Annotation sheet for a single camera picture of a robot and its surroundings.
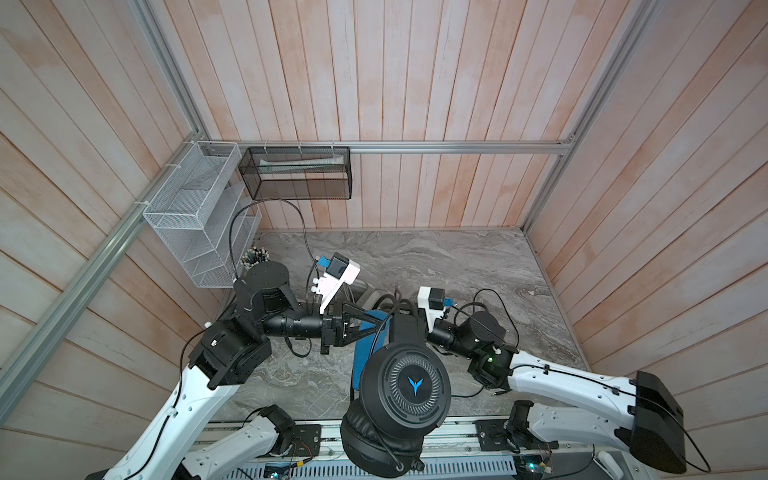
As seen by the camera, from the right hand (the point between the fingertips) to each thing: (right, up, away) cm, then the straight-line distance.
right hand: (385, 311), depth 60 cm
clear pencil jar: (-40, +11, +30) cm, 51 cm away
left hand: (-1, -2, -12) cm, 12 cm away
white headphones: (-5, -1, +28) cm, 28 cm away
